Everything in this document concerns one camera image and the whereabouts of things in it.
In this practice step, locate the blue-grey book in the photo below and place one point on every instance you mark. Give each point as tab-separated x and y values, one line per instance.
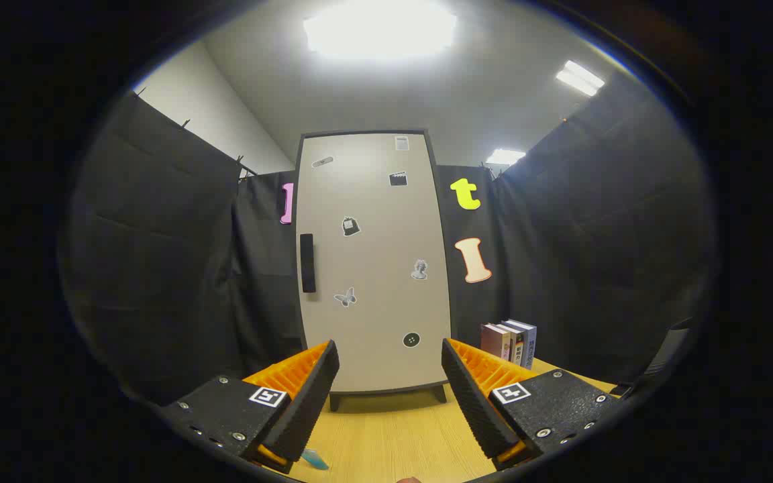
529	345

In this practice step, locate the blue and white tube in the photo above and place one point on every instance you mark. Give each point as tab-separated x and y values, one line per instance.
314	459

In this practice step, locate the black ribbed object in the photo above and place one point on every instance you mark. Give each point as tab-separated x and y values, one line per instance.
661	355

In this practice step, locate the black backdrop cloth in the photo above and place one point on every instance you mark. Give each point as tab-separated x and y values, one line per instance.
158	255

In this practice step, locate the small ceiling light panel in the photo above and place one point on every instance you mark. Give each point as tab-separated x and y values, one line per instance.
505	157

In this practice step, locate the long ceiling light panel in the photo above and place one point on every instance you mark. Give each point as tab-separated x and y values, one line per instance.
580	78

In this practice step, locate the large ceiling light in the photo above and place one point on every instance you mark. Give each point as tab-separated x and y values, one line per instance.
380	27

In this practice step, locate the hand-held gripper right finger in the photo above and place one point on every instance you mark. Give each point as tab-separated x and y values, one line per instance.
474	402

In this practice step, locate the white and dark book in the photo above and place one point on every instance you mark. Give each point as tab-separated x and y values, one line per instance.
515	345

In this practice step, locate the dark grey cabinet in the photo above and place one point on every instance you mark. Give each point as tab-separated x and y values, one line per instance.
335	402

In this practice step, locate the beige cabinet door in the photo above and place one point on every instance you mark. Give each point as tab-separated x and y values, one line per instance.
373	221

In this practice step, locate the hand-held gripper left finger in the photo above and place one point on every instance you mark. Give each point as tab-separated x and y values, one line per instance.
309	402

